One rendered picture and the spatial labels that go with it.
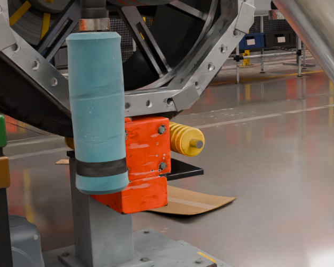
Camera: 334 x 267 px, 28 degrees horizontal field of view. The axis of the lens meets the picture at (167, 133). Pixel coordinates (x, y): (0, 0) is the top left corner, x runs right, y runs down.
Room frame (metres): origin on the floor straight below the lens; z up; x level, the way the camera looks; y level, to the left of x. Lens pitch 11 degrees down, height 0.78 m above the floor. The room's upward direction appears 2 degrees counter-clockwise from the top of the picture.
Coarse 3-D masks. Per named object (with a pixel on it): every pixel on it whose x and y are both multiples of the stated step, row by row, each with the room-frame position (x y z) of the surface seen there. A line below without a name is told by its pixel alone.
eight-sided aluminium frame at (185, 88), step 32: (0, 0) 1.10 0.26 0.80; (224, 0) 1.37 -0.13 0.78; (0, 32) 1.09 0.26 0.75; (224, 32) 1.32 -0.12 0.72; (32, 64) 1.16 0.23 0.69; (192, 64) 1.33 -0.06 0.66; (64, 96) 1.15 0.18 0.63; (128, 96) 1.21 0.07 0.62; (160, 96) 1.24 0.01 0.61; (192, 96) 1.27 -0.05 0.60
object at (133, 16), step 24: (72, 0) 1.28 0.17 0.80; (192, 0) 1.47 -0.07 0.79; (216, 0) 1.41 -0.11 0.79; (72, 24) 1.27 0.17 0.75; (144, 24) 1.35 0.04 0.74; (168, 24) 1.52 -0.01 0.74; (192, 24) 1.44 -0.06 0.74; (144, 48) 1.35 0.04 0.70; (168, 48) 1.46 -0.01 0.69; (192, 48) 1.38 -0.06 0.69; (144, 72) 1.42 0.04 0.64; (168, 72) 1.35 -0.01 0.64
